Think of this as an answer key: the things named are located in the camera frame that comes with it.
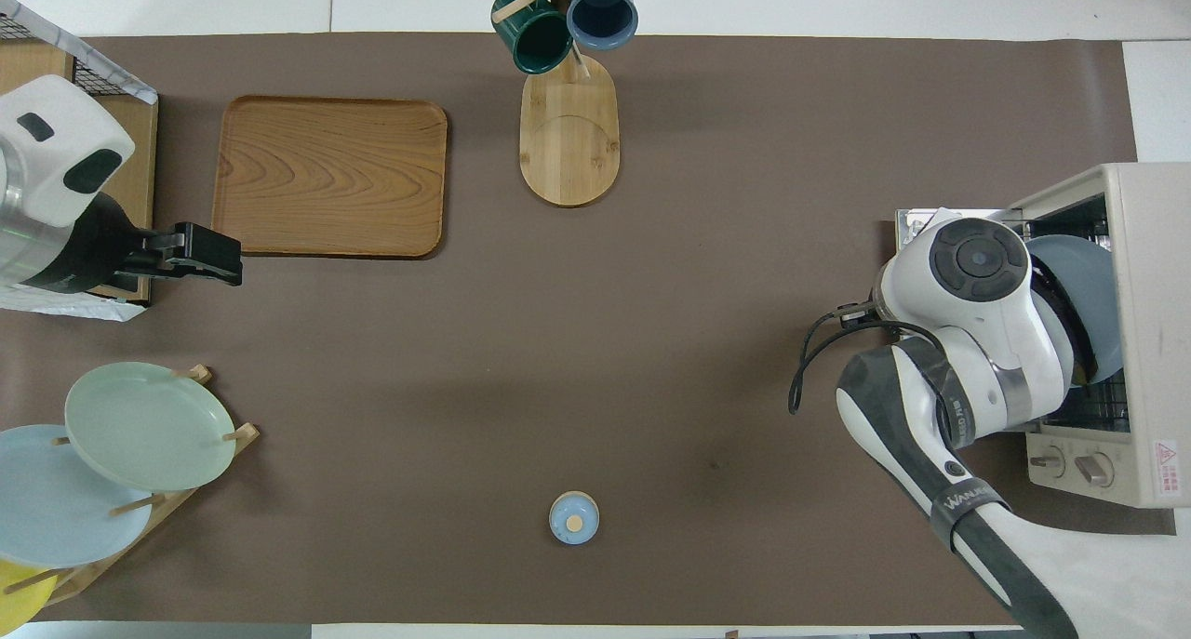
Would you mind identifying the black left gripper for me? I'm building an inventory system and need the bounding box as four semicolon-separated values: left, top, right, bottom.
18;192;246;297

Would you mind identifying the light blue racked plate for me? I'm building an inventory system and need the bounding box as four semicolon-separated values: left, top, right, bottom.
0;424;154;569

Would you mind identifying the mint green plate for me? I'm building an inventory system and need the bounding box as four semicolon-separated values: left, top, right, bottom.
64;361;236;493

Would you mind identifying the brown table mat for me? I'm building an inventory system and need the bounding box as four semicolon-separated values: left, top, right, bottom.
0;33;1183;626

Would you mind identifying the blue mug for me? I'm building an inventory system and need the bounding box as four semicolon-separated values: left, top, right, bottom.
566;0;640;51

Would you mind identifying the yellow plate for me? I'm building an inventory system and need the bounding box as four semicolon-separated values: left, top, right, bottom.
0;560;57;629

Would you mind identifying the small blue bell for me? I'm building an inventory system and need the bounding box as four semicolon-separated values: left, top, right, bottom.
549;491;600;545

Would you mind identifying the wooden mug tree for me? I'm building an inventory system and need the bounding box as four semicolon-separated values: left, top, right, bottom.
491;0;643;207

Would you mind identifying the beige toaster oven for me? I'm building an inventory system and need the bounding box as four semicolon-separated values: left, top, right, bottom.
896;162;1191;510

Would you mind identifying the brown wooden tray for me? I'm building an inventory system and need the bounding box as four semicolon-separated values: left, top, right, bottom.
211;95;449;259

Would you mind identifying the wooden wire shelf rack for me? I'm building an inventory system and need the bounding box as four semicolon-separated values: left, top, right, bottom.
0;42;159;305

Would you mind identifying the wooden plate rack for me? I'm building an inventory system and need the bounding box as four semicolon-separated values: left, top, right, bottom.
0;365;260;607

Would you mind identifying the dark green mug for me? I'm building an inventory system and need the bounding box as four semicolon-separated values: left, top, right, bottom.
491;0;573;74

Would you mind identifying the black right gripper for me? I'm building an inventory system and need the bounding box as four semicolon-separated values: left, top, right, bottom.
1027;257;1100;387

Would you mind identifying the black wire basket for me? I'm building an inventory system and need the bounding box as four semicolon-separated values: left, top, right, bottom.
0;11;127;100

